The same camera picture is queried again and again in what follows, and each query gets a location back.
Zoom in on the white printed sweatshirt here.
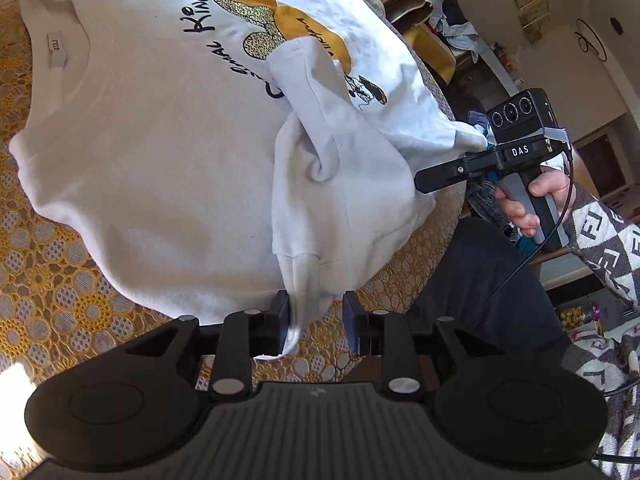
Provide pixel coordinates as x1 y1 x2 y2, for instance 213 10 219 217
9 0 487 350

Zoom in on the patterned sleeve right forearm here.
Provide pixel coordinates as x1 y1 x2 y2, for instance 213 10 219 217
564 184 640 310

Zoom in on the clothes pile on chair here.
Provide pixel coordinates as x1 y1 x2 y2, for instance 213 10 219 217
465 110 525 254

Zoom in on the clothes pile on armchair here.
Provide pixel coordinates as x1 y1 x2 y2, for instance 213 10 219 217
428 0 480 63

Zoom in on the person right hand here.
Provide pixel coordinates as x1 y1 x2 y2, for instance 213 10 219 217
495 167 576 238

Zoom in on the dining table white cloth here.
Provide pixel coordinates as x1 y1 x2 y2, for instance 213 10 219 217
477 38 525 96

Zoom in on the person dark trousers leg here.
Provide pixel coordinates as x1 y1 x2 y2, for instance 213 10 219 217
409 217 570 364

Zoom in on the armchair with yellow cover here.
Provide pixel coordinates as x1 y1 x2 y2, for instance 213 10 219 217
380 0 457 87

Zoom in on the round table lace cloth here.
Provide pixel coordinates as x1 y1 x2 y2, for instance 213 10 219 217
1 0 464 385

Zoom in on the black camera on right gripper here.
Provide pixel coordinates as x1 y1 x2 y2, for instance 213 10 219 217
487 88 559 144

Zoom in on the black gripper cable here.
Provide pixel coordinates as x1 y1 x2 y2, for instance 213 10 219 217
484 138 576 306

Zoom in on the ceiling ring lamp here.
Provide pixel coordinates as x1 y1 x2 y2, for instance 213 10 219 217
574 18 608 63

